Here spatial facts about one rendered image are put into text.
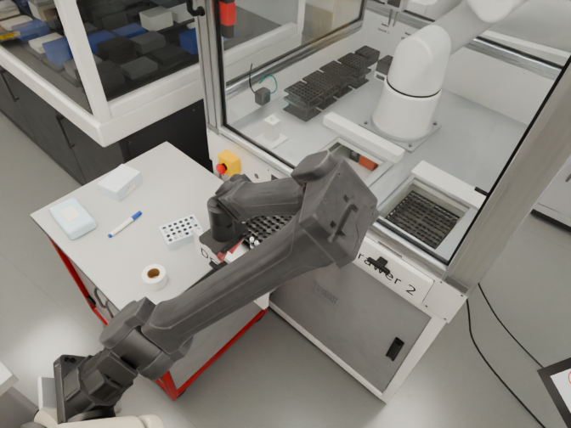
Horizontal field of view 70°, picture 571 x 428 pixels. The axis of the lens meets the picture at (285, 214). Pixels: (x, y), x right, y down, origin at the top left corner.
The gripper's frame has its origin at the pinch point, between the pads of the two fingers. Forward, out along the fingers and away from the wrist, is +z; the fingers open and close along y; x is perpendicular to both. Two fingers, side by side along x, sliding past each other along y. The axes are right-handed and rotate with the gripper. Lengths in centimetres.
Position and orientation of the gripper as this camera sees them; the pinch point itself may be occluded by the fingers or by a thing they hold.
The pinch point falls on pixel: (225, 255)
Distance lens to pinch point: 106.8
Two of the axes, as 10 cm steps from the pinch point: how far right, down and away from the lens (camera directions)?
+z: -0.5, 6.6, 7.5
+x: -7.5, -5.2, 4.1
